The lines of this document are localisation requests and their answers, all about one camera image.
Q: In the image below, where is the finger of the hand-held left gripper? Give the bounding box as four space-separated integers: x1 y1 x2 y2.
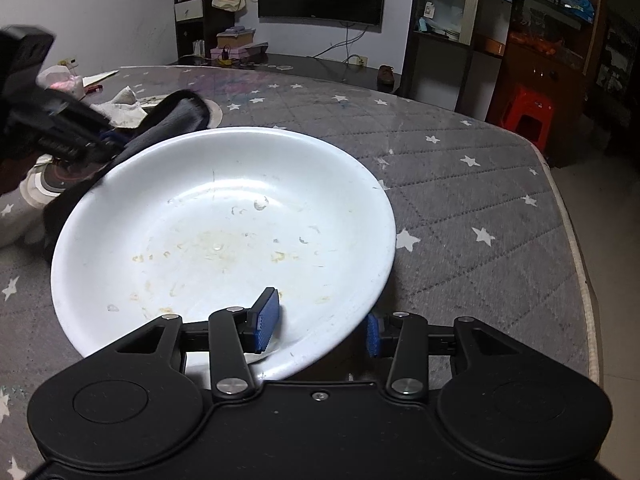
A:
30 89 126 164

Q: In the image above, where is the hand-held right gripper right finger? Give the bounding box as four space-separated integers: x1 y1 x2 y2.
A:
366 311 543 403

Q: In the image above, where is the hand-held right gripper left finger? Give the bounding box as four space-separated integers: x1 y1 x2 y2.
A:
97 287 281 403

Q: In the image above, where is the grey yellow cleaning cloth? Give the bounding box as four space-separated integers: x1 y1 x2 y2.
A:
37 89 211 261

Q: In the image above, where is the white bowl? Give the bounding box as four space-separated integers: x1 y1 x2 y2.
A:
50 127 398 381

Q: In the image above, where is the crumpled plastic wrapper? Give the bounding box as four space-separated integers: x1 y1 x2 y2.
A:
37 62 86 101

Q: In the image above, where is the white rag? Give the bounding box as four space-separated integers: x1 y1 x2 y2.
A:
92 86 148 128

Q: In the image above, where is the grey star print table cover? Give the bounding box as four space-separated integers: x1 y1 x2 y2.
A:
0 65 601 480

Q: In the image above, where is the dark bookshelf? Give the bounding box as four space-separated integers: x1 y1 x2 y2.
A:
172 0 236 61

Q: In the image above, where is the pink gift box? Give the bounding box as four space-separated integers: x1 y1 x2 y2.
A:
210 42 268 64

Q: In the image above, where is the tan cardboard box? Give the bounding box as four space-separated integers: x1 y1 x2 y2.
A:
216 30 256 48

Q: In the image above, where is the black tv console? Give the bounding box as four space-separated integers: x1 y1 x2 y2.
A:
167 52 403 95

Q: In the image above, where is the dark glass shelf unit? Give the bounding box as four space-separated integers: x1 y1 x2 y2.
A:
400 0 516 116

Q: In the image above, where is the red plastic stool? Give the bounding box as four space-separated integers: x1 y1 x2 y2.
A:
497 84 556 151

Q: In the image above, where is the wooden display cabinet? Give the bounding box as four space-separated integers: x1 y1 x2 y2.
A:
485 0 606 161

